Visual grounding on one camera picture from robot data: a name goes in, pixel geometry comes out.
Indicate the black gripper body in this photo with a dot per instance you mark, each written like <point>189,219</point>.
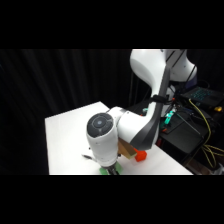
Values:
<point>112,170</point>

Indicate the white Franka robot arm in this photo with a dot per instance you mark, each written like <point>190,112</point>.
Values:
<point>133,126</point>

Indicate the brown plush tiger toy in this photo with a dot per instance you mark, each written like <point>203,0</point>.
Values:
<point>87,156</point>

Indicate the orange red cube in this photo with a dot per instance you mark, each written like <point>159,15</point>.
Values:
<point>141,156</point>

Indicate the black robot stand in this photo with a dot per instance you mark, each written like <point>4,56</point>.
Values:
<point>186,136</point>

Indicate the black curtain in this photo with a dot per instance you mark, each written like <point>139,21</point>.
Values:
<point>36,86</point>

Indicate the black laptop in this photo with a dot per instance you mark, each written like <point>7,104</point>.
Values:
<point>203,95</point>

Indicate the small yellow object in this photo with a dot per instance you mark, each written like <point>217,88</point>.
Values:
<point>218,108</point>

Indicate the wooden camera mount plate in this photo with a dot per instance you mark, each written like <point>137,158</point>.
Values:
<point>127,150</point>

